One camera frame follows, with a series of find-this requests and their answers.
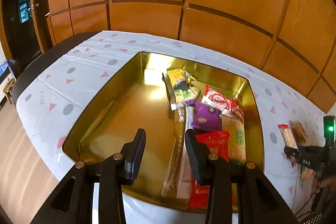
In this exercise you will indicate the blue cloth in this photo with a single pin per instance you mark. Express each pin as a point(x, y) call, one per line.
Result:
point(6, 67)

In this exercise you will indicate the small red snack packet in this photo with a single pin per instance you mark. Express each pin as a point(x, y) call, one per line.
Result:
point(237, 109)

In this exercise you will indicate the beige cereal bar packet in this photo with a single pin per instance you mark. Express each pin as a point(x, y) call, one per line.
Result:
point(287, 134)

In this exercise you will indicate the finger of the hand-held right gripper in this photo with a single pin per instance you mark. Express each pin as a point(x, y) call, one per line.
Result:
point(293, 162)
point(292, 151)

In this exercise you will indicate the purple snack packet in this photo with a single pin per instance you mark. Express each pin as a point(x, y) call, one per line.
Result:
point(206, 116)

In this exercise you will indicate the red white candy packet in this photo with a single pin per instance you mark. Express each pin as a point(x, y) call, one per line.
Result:
point(218, 102)

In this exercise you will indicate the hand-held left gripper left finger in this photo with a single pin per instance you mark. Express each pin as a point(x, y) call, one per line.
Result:
point(137, 155)

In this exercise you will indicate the brown snack packet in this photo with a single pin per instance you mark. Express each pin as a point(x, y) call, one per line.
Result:
point(300, 132)

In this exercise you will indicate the yellow green snack packet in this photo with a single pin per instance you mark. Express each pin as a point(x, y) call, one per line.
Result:
point(181, 87)

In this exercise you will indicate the large red snack packet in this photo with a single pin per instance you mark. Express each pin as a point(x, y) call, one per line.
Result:
point(215, 142)

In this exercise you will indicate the black gift box gold interior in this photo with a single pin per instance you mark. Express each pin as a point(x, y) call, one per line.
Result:
point(118, 108)

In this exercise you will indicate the long white beige packet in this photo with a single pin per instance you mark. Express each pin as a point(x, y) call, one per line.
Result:
point(178, 166)

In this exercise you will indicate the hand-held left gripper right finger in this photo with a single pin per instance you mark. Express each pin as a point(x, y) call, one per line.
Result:
point(193, 155)

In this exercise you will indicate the person's right hand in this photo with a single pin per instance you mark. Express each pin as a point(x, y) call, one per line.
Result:
point(324, 183)

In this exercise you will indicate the woven wicker chair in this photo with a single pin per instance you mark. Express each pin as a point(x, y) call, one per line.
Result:
point(313, 220)

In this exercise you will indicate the dark wooden door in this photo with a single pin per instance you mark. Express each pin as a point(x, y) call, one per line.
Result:
point(23, 37)

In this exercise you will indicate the wooden stool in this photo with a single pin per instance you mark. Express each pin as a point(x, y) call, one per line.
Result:
point(8, 90)

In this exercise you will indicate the white patterned tablecloth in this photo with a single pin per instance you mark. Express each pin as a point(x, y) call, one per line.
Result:
point(78, 64)

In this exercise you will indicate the black table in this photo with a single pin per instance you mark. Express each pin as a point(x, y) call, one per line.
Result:
point(26, 74)

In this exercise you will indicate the yellow cracker packet green ends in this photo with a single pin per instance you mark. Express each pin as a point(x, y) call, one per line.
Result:
point(236, 134)

